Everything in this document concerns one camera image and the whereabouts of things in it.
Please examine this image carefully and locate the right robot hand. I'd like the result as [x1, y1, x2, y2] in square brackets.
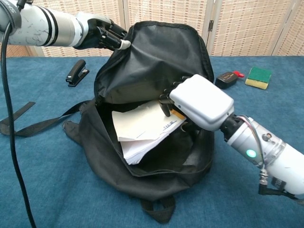
[159, 74, 235, 132]

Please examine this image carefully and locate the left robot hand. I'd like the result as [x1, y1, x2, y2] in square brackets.
[73, 12, 131, 51]

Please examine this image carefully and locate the black fabric backpack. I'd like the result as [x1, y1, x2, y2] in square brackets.
[0, 20, 216, 226]

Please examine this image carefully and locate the white paper notebook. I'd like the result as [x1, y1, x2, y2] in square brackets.
[111, 102, 187, 166]

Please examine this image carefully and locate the black bottle with red cap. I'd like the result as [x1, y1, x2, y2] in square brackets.
[215, 70, 245, 90]

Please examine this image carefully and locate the black stapler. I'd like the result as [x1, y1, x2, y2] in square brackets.
[66, 59, 90, 87]

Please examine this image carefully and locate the green and yellow sponge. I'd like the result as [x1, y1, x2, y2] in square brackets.
[245, 66, 273, 90]

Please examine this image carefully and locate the woven folding screen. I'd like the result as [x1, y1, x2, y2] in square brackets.
[0, 0, 304, 60]

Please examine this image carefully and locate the blue carpet table cover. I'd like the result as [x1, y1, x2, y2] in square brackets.
[0, 55, 304, 228]

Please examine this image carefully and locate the black right arm cable plug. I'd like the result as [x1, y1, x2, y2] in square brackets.
[258, 166, 301, 199]

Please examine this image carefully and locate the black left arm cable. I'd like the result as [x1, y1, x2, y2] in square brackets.
[0, 0, 38, 228]

